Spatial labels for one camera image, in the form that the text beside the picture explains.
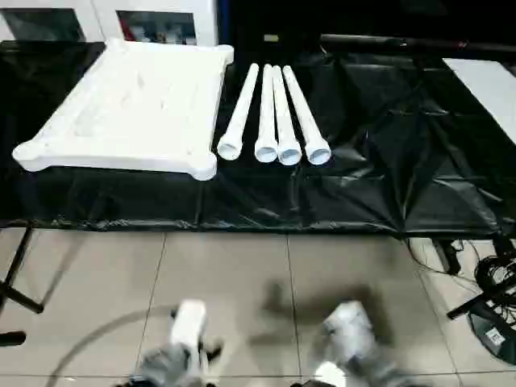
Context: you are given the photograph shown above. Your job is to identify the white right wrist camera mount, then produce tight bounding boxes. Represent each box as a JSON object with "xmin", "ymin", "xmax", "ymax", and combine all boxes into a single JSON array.
[{"xmin": 322, "ymin": 300, "xmax": 374, "ymax": 356}]

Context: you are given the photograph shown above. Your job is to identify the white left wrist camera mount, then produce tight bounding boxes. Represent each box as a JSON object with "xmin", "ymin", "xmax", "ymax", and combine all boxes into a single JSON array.
[{"xmin": 169, "ymin": 298, "xmax": 209, "ymax": 366}]

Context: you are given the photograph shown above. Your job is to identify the black metal stand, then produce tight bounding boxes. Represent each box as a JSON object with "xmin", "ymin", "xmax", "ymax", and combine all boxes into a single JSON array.
[{"xmin": 0, "ymin": 219, "xmax": 45, "ymax": 347}]

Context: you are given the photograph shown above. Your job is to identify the white cabinet with glass doors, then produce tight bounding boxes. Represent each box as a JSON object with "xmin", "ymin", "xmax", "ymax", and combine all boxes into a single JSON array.
[{"xmin": 0, "ymin": 0, "xmax": 218, "ymax": 45}]

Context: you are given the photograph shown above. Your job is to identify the black long bar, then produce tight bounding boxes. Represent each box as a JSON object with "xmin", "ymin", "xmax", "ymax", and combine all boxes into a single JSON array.
[{"xmin": 320, "ymin": 34, "xmax": 516, "ymax": 53}]

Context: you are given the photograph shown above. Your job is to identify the black plastic mat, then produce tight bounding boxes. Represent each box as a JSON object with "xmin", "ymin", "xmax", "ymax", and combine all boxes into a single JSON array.
[{"xmin": 0, "ymin": 40, "xmax": 516, "ymax": 239}]

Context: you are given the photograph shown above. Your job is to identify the white plastic table top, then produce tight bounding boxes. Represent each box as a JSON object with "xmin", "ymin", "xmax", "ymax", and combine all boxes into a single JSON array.
[{"xmin": 11, "ymin": 38, "xmax": 235, "ymax": 181}]

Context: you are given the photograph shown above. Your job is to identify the black cable bundle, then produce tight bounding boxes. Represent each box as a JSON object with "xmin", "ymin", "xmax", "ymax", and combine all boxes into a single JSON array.
[{"xmin": 473, "ymin": 256, "xmax": 516, "ymax": 291}]

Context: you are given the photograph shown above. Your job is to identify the white flat board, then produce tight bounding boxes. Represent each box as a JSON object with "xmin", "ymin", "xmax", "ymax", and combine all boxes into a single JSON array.
[{"xmin": 442, "ymin": 57, "xmax": 516, "ymax": 146}]

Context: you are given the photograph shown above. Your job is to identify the black case with yellow label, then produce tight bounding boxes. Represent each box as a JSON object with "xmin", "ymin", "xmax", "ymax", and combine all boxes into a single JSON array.
[{"xmin": 219, "ymin": 0, "xmax": 323, "ymax": 69}]

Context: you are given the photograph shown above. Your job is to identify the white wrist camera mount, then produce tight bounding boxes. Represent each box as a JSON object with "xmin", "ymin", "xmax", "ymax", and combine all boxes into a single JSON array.
[
  {"xmin": 322, "ymin": 300, "xmax": 374, "ymax": 356},
  {"xmin": 169, "ymin": 298, "xmax": 209, "ymax": 366}
]

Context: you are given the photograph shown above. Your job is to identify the white plastic table leg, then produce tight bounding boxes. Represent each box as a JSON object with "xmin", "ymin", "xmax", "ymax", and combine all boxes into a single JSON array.
[
  {"xmin": 270, "ymin": 65, "xmax": 302, "ymax": 166},
  {"xmin": 253, "ymin": 63, "xmax": 280, "ymax": 163},
  {"xmin": 216, "ymin": 63, "xmax": 260, "ymax": 160},
  {"xmin": 281, "ymin": 64, "xmax": 333, "ymax": 166}
]

